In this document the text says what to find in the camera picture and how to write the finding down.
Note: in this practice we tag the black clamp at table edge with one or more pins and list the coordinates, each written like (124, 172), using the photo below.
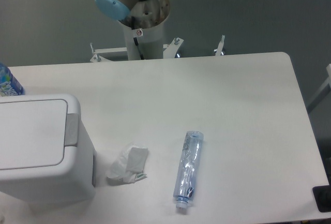
(322, 198)

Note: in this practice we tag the blue labelled water bottle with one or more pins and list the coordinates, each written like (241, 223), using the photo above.
(10, 86)

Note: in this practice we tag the white push-lid trash can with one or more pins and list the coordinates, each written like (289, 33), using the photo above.
(47, 155)

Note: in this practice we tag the white frame at right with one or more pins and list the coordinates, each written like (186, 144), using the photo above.
(320, 93)

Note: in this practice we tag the crushed clear plastic bottle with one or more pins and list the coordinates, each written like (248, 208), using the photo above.
(187, 169)

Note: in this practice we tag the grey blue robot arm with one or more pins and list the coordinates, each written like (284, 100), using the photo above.
(135, 14)

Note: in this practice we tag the crumpled white paper wrapper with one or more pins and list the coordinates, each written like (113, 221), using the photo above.
(128, 167)

